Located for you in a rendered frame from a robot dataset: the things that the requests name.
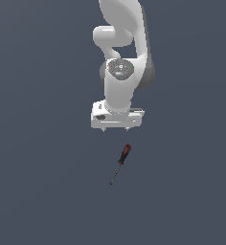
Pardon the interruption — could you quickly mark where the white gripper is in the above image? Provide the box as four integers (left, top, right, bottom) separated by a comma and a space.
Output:
90, 100, 146, 133

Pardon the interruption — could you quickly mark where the red and black screwdriver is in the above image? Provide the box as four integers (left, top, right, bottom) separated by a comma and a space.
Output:
109, 144, 132, 186

